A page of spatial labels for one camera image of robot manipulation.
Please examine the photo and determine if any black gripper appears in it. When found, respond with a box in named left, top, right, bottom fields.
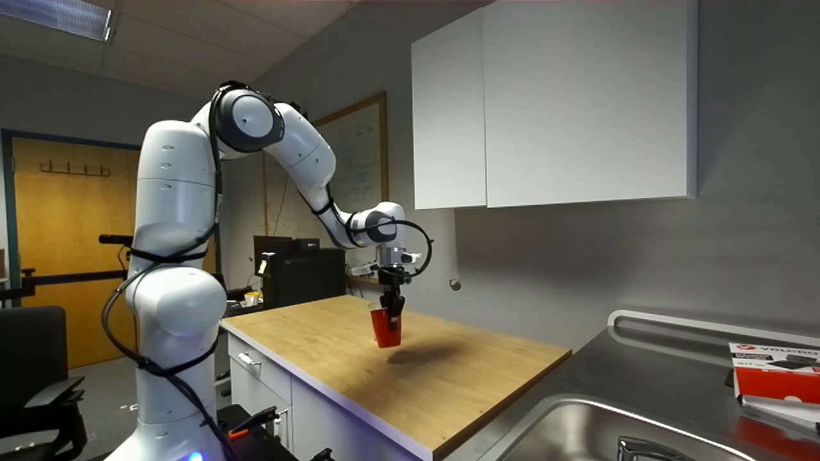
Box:
left=374, top=263, right=409, bottom=323

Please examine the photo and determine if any orange plastic cup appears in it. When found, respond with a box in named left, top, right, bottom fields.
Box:
left=369, top=307, right=406, bottom=350

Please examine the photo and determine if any black box device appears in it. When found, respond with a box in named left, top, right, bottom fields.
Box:
left=252, top=233, right=350, bottom=311

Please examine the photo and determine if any white base cabinet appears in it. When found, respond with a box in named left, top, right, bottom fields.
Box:
left=220, top=327, right=430, bottom=461

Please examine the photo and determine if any wood framed whiteboard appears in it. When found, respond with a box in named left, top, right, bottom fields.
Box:
left=259, top=89, right=393, bottom=252

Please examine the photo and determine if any black red controller device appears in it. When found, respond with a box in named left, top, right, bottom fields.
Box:
left=215, top=402, right=298, bottom=461

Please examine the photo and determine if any narrow white cabinet door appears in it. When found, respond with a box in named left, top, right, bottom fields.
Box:
left=410, top=7, right=489, bottom=212

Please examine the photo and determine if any stainless steel sink counter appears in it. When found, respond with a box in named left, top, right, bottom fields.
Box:
left=443, top=327, right=820, bottom=461

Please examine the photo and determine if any wide white cabinet door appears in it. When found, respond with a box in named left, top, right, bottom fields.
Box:
left=482, top=0, right=701, bottom=211

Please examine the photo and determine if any orange wooden door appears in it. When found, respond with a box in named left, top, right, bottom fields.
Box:
left=8, top=133, right=145, bottom=372

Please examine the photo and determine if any black horizontal bar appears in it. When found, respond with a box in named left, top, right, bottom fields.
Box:
left=0, top=267, right=131, bottom=302

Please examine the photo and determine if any black office chair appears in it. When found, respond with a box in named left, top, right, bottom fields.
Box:
left=0, top=306, right=91, bottom=461

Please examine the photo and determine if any red white cardboard box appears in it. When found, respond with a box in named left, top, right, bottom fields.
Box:
left=728, top=341, right=820, bottom=416

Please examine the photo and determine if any ceiling light panel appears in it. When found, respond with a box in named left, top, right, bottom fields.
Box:
left=0, top=0, right=117, bottom=43

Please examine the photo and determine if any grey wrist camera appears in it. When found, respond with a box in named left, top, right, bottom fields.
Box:
left=395, top=248, right=427, bottom=276

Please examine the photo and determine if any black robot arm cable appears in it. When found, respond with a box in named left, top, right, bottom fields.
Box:
left=100, top=175, right=229, bottom=439

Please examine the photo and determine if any black camera on stand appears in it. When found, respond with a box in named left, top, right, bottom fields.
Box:
left=99, top=231, right=138, bottom=270

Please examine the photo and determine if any steel backsplash rail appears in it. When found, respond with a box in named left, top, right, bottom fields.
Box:
left=606, top=307, right=820, bottom=353

